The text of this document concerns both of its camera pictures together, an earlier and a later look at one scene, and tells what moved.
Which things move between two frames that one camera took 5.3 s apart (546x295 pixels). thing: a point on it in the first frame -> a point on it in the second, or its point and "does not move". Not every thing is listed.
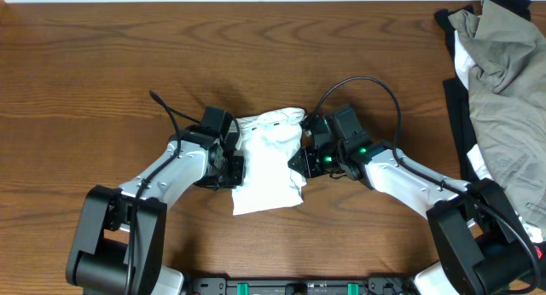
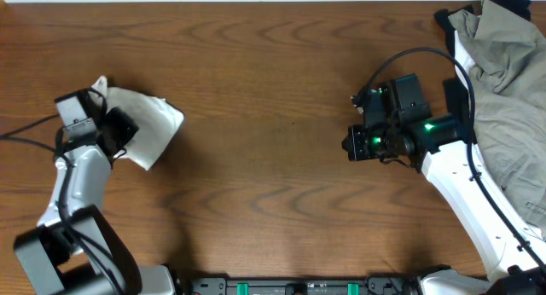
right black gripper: [308, 169] -> [354, 145]
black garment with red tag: [460, 104] does not move
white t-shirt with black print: [268, 141] -> [156, 119]
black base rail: [238, 286] does not move
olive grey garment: [507, 93] does not move
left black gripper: [237, 176] -> [129, 130]
